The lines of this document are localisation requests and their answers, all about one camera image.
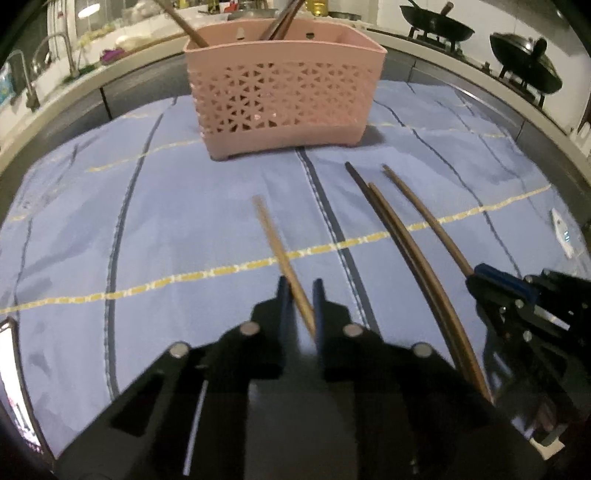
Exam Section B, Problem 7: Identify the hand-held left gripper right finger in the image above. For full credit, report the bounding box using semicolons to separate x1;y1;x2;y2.
313;278;548;464

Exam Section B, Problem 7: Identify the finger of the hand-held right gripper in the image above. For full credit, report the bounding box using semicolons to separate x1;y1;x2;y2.
524;270;591;333
465;263;532;324

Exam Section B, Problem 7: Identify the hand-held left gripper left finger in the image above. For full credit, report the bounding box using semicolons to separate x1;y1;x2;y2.
59;275;297;462

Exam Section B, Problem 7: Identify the light brown wooden chopstick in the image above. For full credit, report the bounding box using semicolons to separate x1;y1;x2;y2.
253;195;317;339

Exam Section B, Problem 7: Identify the dark wooden chopstick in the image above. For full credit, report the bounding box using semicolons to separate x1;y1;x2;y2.
345;161;467;370

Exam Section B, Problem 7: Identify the pink perforated plastic basket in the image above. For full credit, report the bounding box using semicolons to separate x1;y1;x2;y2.
184;24;387;161

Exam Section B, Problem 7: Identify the blue plaid cloth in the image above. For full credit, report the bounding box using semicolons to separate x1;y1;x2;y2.
0;80;591;457

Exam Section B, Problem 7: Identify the black wok with lid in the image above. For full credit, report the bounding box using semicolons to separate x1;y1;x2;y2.
489;31;564;94

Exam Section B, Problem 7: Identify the gas stove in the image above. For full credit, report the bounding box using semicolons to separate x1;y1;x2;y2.
369;25;571;134

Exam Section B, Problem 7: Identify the black frying pan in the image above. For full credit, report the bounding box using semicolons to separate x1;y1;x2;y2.
399;0;476;43

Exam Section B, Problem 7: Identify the kitchen counter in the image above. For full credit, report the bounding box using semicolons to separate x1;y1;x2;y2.
0;23;591;195

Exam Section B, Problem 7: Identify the curved metal faucet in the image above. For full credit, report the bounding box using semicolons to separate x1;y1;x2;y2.
34;31;80;78

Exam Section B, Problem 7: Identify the angular metal faucet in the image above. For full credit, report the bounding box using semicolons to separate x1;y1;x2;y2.
6;50;41;112

